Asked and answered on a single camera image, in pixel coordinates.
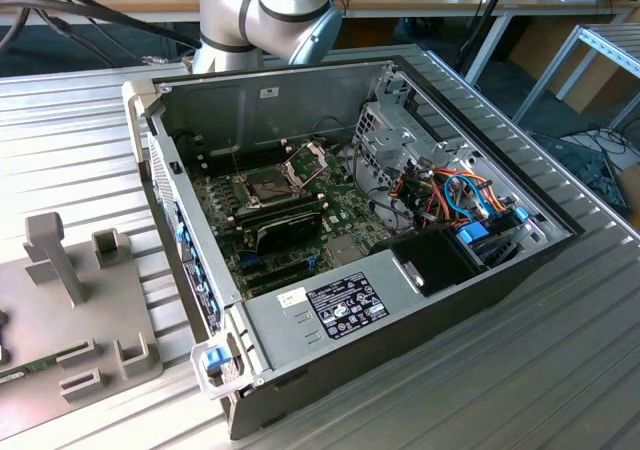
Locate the small brown cardboard box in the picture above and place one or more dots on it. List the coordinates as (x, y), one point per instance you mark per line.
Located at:
(631, 190)

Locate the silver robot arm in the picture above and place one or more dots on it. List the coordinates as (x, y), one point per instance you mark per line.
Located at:
(280, 0)

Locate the light wooden desk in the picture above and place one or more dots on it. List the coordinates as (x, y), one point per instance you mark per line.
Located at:
(440, 1)

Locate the blue disk carrier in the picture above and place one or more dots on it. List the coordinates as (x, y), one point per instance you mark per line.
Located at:
(472, 233)

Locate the aluminium frame table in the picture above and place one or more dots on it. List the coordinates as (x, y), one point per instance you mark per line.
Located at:
(620, 45)

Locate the blue case latch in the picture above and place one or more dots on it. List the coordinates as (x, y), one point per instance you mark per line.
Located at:
(215, 359)

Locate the black slanted pole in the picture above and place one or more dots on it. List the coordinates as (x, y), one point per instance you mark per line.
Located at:
(495, 0)

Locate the large brown cardboard box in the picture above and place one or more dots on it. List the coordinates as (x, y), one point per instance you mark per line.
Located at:
(545, 45)

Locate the grey power supply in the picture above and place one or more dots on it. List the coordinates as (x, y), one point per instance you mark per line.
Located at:
(290, 345)

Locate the thin metal locking lever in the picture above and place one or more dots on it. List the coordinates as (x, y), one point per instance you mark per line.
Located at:
(236, 160)

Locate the green RAM stick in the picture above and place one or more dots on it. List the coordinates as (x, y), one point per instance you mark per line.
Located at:
(37, 366)
(278, 211)

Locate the black expansion slot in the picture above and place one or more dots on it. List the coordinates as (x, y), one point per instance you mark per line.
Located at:
(280, 268)
(282, 279)

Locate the CPU socket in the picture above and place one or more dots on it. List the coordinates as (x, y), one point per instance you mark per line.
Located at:
(267, 187)

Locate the grey parts rack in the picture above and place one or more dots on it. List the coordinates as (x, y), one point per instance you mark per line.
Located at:
(60, 320)

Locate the black graphics card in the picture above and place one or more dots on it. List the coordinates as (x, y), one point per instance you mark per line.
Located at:
(290, 230)

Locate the silver chipset heat sink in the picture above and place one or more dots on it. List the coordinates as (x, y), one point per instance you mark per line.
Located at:
(344, 251)

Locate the open black PC case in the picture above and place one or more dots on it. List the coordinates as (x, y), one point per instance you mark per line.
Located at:
(450, 320)

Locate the green motherboard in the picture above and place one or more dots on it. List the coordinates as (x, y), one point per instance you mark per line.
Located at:
(335, 197)

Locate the metal drive cage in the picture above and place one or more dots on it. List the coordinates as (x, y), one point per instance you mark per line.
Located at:
(390, 140)

